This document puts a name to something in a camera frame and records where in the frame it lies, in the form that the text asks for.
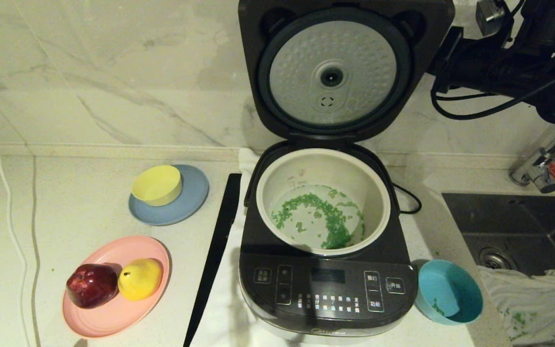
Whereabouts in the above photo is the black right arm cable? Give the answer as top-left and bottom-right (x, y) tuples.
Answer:
(431, 63), (555, 121)

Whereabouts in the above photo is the black power cord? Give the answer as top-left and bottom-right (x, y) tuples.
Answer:
(392, 182), (422, 214)

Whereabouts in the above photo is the flat black strip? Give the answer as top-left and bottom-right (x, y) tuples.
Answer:
(184, 173), (243, 347)

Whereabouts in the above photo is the teal bowl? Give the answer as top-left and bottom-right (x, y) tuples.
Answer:
(415, 259), (484, 324)

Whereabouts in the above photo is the chrome faucet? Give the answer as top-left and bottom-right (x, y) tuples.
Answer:
(509, 123), (555, 193)

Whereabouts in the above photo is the sink drain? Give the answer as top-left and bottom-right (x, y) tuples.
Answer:
(479, 248), (516, 270)

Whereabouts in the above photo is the yellow pear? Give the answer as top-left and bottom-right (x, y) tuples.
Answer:
(118, 258), (164, 301)

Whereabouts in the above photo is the yellow bowl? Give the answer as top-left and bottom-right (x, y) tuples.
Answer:
(131, 165), (183, 207)

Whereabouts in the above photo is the steel sink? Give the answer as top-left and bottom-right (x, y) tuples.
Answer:
(441, 193), (555, 346)

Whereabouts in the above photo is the black rice cooker body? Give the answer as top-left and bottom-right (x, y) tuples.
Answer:
(239, 142), (419, 345)

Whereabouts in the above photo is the white cloth with green specks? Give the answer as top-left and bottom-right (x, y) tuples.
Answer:
(479, 266), (555, 346)

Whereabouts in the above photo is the white cable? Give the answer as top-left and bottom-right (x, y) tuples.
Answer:
(0, 80), (33, 347)

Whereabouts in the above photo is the red apple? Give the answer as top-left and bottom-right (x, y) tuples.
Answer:
(66, 263), (119, 309)

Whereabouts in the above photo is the black rice cooker lid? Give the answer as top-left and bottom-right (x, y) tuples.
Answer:
(238, 0), (456, 143)

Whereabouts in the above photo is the white inner pot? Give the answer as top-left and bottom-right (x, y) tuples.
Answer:
(256, 148), (391, 256)

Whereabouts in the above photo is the pink plate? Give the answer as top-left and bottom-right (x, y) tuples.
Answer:
(63, 235), (171, 338)

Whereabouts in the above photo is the blue plate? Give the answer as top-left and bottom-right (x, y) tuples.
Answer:
(129, 165), (210, 226)

